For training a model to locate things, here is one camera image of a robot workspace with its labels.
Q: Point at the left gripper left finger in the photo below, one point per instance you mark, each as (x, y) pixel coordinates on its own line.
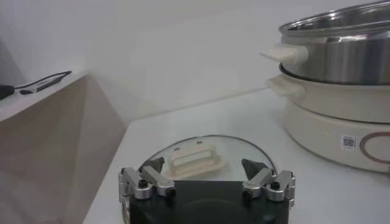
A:
(158, 180)

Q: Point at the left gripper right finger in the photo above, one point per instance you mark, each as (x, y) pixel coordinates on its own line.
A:
(259, 181)

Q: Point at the glass pot lid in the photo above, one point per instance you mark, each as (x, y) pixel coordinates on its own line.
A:
(231, 152)

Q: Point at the steel steamer basket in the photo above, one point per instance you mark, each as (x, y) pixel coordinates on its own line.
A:
(335, 61)

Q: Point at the cream electric pot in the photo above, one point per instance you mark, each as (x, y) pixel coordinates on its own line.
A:
(320, 137)

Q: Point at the grey usb hub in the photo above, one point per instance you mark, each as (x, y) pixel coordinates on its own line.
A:
(45, 85)

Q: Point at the white side table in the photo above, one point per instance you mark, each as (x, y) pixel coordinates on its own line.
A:
(18, 106)

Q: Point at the black computer mouse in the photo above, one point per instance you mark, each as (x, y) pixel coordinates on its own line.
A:
(4, 91)

